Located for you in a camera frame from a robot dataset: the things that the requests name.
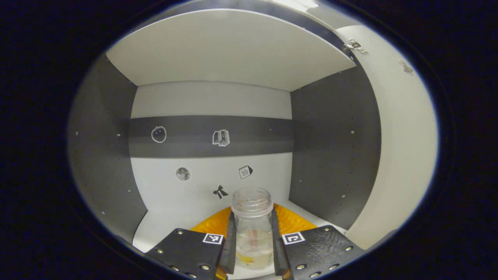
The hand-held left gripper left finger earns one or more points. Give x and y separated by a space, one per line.
229 252

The white and grey cabinet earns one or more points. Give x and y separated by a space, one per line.
210 97

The clear plastic bottle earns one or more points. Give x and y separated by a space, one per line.
253 233

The white cabinet shelf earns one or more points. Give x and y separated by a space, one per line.
233 50

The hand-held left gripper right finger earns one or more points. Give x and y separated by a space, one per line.
278 252

